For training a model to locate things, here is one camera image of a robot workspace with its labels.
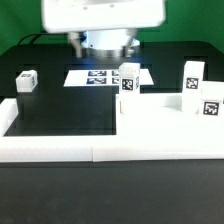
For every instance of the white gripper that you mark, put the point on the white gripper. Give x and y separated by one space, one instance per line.
63 16

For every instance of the white square tabletop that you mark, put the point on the white square tabletop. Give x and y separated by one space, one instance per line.
161 114

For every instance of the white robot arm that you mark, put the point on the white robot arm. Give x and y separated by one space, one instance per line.
106 43

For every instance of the white sheet with AprilTags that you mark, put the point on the white sheet with AprilTags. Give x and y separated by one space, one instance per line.
78 78

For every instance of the white U-shaped obstacle fence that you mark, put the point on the white U-shaped obstacle fence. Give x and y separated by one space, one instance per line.
101 148

